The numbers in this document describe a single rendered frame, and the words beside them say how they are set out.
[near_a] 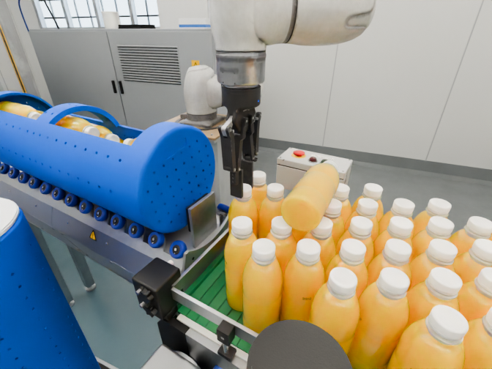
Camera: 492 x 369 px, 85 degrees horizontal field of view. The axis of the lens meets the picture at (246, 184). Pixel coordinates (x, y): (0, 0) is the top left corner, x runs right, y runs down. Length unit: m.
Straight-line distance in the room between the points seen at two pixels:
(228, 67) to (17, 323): 0.80
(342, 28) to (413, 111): 2.98
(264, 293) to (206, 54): 2.14
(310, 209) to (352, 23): 0.32
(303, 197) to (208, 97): 1.00
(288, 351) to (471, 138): 3.57
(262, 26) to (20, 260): 0.76
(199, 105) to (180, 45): 1.22
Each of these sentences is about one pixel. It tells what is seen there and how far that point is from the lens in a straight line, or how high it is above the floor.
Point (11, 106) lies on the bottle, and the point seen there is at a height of 1.20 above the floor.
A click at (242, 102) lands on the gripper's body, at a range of 0.51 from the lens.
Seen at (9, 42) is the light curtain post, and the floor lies 1.38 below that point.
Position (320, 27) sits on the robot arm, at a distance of 0.53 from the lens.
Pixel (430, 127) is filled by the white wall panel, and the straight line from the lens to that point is 3.57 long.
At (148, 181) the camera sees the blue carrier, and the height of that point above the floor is 1.14.
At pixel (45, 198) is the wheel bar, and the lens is 1.17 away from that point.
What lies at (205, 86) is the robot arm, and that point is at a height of 1.20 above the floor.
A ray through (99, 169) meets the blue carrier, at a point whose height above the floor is 1.15.
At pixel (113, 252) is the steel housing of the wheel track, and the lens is 0.91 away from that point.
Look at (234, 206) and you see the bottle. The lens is 0.63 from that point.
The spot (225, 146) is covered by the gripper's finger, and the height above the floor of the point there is 1.24.
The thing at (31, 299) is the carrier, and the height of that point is 0.83.
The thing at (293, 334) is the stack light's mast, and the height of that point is 1.26.
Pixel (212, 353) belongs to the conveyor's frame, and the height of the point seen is 0.89.
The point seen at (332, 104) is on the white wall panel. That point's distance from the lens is 3.47.
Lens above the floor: 1.43
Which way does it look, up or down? 30 degrees down
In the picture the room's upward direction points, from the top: straight up
